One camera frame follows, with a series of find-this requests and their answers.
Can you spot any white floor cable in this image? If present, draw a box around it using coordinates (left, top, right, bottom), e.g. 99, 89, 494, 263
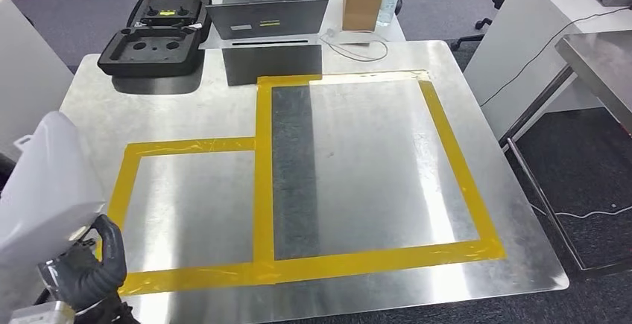
531, 204, 632, 220

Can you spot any white office desk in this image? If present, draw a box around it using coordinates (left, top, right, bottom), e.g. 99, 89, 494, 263
463, 0, 632, 141

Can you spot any black foam-lined case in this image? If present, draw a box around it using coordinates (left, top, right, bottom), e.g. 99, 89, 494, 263
96, 0, 214, 79

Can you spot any white plastic mirror cover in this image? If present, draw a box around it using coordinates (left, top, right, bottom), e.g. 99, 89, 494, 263
0, 110, 107, 270

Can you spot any black power cable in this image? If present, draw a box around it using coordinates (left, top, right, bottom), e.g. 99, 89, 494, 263
478, 5, 632, 109

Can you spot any grey five-finger robot hand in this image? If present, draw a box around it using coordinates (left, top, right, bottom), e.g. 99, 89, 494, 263
38, 215, 128, 308

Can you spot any steel workbench table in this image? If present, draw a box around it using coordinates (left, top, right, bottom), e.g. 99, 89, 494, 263
499, 29, 632, 276
0, 40, 569, 324

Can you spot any small yellow tape rectangle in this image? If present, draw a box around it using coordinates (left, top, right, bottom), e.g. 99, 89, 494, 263
96, 136, 258, 297

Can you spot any white desk side panel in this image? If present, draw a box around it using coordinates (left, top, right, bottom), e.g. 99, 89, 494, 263
0, 0, 75, 165

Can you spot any large yellow tape rectangle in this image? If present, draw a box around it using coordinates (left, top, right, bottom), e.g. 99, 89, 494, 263
253, 70, 507, 286

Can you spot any white charger cable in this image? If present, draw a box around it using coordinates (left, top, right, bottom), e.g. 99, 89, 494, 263
318, 28, 390, 63

